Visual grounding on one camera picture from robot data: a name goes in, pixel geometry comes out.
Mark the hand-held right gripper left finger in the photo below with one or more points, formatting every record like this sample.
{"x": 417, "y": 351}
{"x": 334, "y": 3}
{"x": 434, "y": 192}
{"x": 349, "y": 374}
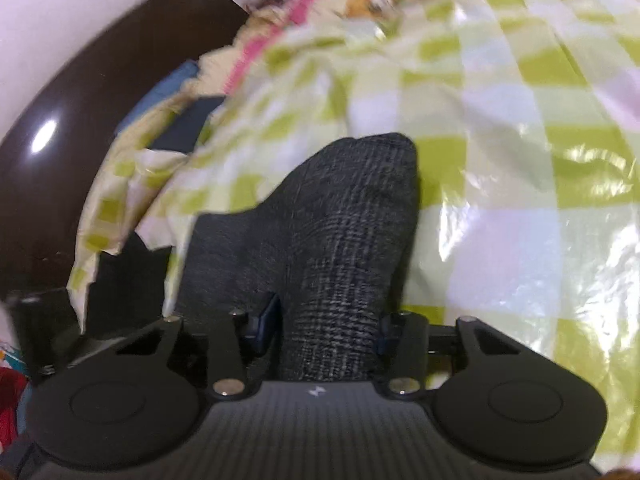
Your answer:
{"x": 264, "y": 327}

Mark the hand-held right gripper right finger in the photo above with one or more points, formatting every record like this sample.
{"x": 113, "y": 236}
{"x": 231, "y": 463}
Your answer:
{"x": 384, "y": 345}

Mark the dark grey pants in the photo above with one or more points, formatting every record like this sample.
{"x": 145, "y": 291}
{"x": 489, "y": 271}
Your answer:
{"x": 340, "y": 240}

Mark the green white checked plastic sheet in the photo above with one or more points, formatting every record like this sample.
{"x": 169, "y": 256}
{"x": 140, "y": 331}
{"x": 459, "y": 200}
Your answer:
{"x": 500, "y": 160}

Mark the blue cloth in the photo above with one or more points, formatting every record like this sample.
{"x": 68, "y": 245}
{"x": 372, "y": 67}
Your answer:
{"x": 160, "y": 95}

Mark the red cloth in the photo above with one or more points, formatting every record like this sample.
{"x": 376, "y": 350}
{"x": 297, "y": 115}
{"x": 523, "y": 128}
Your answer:
{"x": 10, "y": 405}

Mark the dark brown headboard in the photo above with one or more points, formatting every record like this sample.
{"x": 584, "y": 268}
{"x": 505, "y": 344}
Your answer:
{"x": 100, "y": 110}

